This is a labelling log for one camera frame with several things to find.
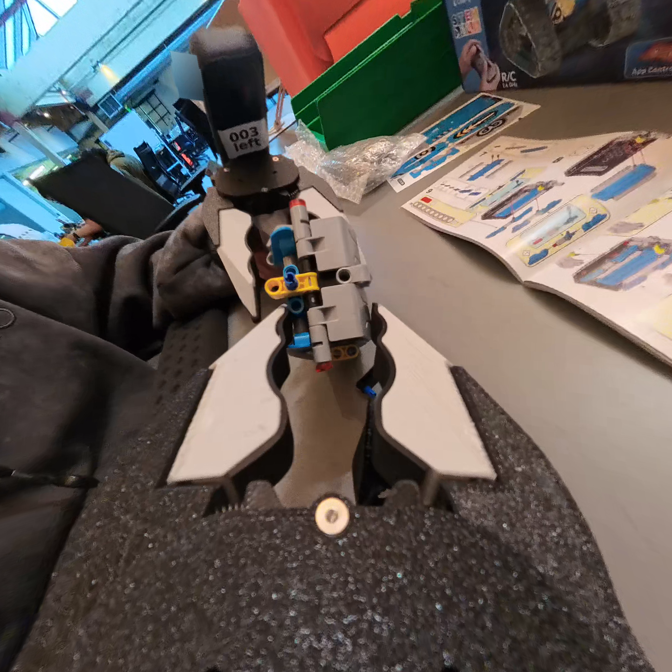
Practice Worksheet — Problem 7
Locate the black office chair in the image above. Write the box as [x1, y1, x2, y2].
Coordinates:
[30, 154, 177, 240]

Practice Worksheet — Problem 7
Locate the open instruction booklet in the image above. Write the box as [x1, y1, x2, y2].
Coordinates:
[401, 130, 672, 366]

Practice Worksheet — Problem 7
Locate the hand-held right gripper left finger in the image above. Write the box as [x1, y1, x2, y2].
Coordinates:
[167, 306, 293, 486]

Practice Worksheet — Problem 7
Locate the orange fabric bin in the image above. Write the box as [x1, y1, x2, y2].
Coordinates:
[238, 0, 422, 99]

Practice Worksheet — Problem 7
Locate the dark printed toy set box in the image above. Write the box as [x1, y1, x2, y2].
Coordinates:
[443, 0, 672, 94]

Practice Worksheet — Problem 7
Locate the clear plastic bag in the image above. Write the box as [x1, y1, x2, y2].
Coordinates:
[286, 121, 427, 205]

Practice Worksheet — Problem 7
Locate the person's left forearm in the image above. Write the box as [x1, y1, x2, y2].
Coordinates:
[151, 210, 238, 317]

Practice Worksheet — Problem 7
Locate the grey blue toy brick model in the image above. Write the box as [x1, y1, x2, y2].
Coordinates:
[264, 198, 375, 375]

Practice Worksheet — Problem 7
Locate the blue sticker sheet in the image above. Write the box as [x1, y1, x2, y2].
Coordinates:
[387, 93, 541, 193]

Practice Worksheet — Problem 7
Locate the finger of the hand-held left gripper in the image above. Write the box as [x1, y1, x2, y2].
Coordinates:
[298, 186, 344, 220]
[217, 208, 263, 322]

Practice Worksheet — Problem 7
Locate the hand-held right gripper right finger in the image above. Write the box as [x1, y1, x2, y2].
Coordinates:
[367, 303, 498, 482]

